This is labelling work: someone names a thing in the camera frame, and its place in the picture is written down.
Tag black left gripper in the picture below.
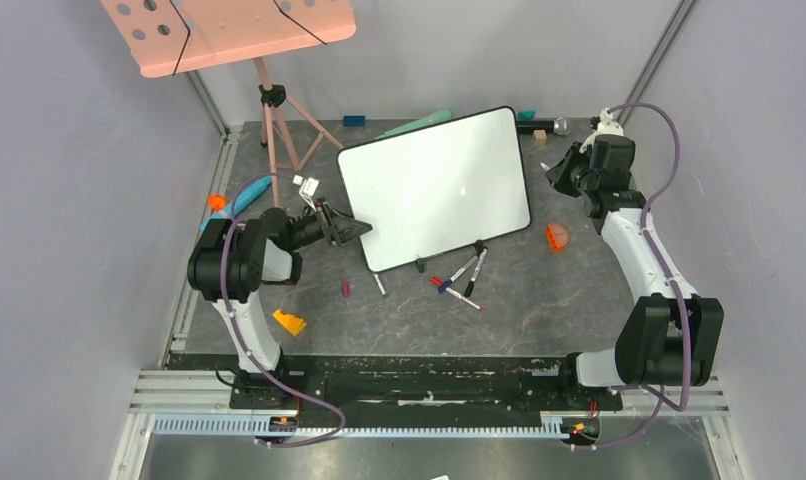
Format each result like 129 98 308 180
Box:
286 197 372 251

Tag white whiteboard black frame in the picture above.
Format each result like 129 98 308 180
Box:
337 106 531 272

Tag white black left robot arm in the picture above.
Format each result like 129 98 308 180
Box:
187 198 373 408

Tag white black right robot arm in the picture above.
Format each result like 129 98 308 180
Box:
546 134 724 408

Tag green whiteboard marker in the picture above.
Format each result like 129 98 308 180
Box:
373 273 389 298

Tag blue whiteboard marker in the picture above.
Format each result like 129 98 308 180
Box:
438 255 479 293

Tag black whiteboard marker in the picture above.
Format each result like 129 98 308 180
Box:
464 247 488 298

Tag small wooden cube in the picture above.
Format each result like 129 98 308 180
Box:
531 129 549 146

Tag orange semicircle toy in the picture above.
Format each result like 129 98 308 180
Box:
545 223 569 253

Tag teal small block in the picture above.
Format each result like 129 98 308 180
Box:
516 110 536 121

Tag blue rectangular block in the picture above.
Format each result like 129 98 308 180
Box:
342 115 367 127

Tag yellow stepped wedge block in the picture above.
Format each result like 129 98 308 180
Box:
273 309 307 337

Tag orange small toy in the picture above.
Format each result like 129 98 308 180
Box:
207 194 229 213

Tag teal flat piece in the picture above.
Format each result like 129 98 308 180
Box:
377 109 453 139

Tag pink music stand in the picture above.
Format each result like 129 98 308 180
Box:
99 0 358 223

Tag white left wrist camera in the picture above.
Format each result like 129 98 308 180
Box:
292 175 320 210

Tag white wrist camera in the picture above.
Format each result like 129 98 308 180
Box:
292 175 320 210
579 108 624 153

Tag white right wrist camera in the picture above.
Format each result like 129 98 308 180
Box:
579 108 624 153

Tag blue toy recorder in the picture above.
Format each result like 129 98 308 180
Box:
199 175 272 232

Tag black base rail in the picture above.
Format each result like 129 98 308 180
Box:
229 355 623 428

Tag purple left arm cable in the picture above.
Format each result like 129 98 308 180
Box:
218 173 347 450

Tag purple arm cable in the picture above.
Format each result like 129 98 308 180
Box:
218 173 347 450
561 102 694 453

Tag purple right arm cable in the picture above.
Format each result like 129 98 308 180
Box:
561 102 694 453

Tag aluminium frame rails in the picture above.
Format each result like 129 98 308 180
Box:
127 370 732 419

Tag white toothed cable rail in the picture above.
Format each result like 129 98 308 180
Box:
151 413 591 440

